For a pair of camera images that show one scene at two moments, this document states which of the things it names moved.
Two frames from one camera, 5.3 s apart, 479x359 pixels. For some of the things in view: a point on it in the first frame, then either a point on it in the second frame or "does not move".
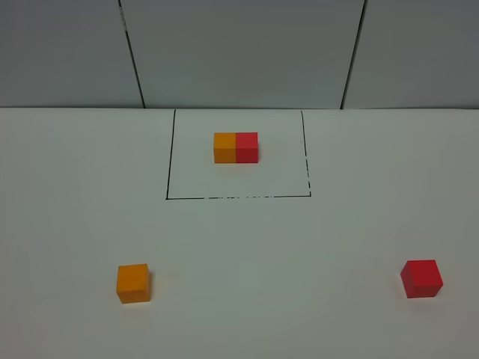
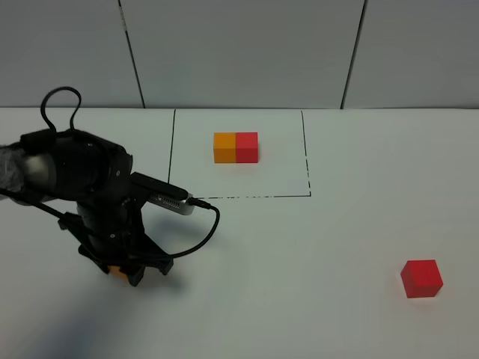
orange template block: (224, 147) does not move
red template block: (247, 147) does not move
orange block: (133, 283) → (115, 270)
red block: (421, 278) does not move
